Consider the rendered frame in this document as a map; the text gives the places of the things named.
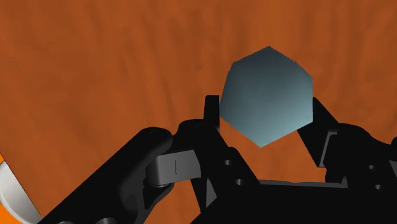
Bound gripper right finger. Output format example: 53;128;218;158
296;97;397;192

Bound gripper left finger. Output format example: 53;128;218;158
38;94;261;224

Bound blue-grey hexagonal block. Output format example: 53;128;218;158
218;45;314;148

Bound white and orange round object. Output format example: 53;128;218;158
0;151;43;224

